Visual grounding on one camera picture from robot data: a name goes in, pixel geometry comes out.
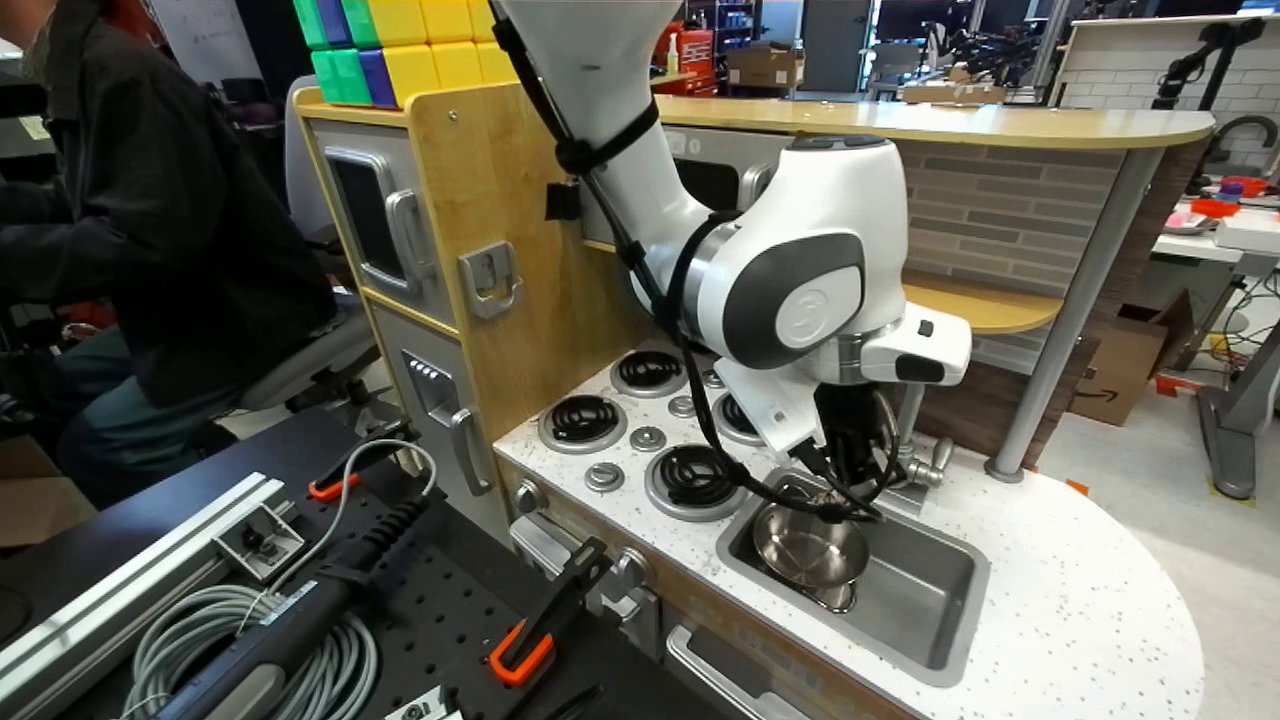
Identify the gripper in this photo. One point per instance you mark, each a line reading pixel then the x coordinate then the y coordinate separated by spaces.
pixel 846 425

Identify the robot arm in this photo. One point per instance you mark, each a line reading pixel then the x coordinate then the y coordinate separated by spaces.
pixel 830 220

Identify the stove burner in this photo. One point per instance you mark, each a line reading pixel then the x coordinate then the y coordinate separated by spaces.
pixel 690 482
pixel 735 418
pixel 583 422
pixel 648 372

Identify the silver pot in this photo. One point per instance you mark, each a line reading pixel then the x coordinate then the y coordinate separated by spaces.
pixel 805 550

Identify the stove knob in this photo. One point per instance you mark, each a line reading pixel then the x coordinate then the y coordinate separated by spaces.
pixel 712 379
pixel 604 477
pixel 648 438
pixel 631 570
pixel 682 406
pixel 527 496

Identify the toy kitchen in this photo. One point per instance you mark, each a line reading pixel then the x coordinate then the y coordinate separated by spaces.
pixel 480 220

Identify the silver tap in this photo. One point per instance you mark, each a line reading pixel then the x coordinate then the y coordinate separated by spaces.
pixel 925 465

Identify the sink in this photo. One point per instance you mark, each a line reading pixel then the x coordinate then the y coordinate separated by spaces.
pixel 930 590

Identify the cardboard box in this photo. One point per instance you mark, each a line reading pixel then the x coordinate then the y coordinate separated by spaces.
pixel 35 495
pixel 762 66
pixel 1125 365

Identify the orange black clamp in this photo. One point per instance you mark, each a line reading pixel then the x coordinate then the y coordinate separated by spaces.
pixel 345 470
pixel 545 620

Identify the white desk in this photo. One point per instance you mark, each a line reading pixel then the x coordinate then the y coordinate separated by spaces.
pixel 1235 400

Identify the red bowl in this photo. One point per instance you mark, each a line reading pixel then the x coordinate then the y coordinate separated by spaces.
pixel 1214 208

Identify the white tiled panel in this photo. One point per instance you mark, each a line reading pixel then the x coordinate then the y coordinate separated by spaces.
pixel 1110 75

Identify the grey door with window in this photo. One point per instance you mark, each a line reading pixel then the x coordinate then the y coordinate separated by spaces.
pixel 365 215

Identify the person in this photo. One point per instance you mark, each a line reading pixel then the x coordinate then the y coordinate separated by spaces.
pixel 170 230

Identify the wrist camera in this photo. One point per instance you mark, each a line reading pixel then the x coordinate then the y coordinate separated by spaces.
pixel 765 400

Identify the grey wall hook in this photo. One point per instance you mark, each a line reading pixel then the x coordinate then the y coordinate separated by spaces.
pixel 490 280

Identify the aluminium rail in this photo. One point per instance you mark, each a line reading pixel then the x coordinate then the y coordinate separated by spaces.
pixel 130 580

